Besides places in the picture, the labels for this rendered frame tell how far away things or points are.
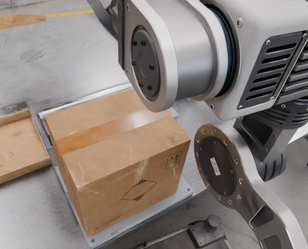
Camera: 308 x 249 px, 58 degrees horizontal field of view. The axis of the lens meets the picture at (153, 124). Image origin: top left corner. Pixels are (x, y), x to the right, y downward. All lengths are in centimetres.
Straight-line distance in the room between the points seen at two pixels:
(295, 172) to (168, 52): 209
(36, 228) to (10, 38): 107
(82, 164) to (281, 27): 48
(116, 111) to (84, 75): 63
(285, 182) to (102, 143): 173
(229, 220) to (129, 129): 132
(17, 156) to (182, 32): 86
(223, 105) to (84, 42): 128
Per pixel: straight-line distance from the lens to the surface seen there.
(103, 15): 50
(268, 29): 33
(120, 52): 42
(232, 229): 190
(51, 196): 96
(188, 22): 34
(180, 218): 184
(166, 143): 69
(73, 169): 65
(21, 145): 111
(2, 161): 108
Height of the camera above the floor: 165
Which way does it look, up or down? 47 degrees down
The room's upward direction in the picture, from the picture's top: 7 degrees clockwise
